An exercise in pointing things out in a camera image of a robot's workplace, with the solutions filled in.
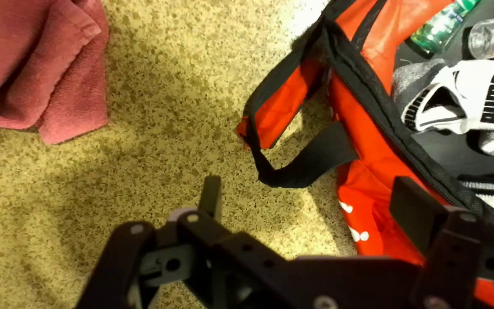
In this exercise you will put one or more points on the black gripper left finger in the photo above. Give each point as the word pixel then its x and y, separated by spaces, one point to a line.
pixel 201 258

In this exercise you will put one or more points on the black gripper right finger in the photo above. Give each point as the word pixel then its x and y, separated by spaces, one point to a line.
pixel 453 251

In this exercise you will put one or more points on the white grey Puma sock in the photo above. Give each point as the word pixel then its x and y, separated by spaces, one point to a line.
pixel 475 100

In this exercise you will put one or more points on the red black duffel bag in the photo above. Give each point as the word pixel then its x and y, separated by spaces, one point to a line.
pixel 367 121

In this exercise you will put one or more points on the green plastic bottle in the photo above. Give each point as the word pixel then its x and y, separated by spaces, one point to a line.
pixel 441 26

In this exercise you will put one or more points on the pink towel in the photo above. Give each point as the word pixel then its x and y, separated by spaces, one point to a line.
pixel 42 62

